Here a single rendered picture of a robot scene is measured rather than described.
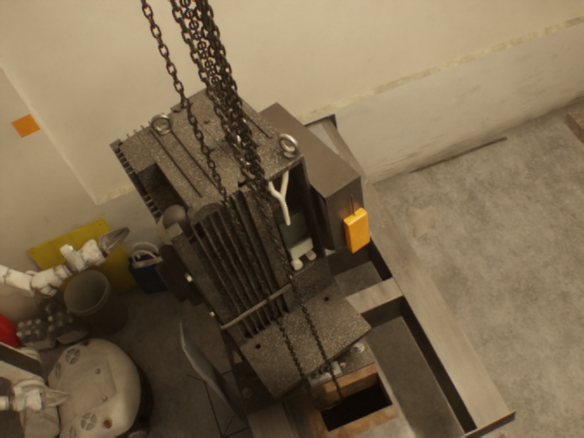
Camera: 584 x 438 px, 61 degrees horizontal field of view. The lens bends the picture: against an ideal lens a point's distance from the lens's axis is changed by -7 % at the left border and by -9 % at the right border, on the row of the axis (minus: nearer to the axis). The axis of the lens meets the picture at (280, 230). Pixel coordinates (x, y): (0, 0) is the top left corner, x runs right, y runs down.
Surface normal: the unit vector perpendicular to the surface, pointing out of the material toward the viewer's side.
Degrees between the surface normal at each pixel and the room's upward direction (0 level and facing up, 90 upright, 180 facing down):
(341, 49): 90
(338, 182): 0
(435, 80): 90
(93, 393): 2
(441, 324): 0
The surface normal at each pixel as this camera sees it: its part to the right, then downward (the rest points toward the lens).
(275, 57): 0.33, 0.73
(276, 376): -0.19, -0.58
